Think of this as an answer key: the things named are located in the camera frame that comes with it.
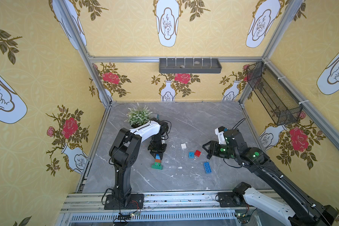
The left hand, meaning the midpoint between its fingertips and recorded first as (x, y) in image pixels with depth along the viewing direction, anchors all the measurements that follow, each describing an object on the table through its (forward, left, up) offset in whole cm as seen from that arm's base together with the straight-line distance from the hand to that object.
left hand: (161, 158), depth 87 cm
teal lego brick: (+2, -19, -1) cm, 19 cm away
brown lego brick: (-2, +2, +1) cm, 3 cm away
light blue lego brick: (-1, +2, +3) cm, 4 cm away
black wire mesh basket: (+20, -73, +23) cm, 79 cm away
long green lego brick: (-5, +2, +2) cm, 6 cm away
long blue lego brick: (-7, -28, -1) cm, 29 cm away
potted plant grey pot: (+20, +14, +16) cm, 29 cm away
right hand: (-3, -24, +17) cm, 29 cm away
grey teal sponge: (+35, +3, -2) cm, 35 cm away
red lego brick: (+3, -24, -1) cm, 24 cm away
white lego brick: (+8, -15, -1) cm, 17 cm away
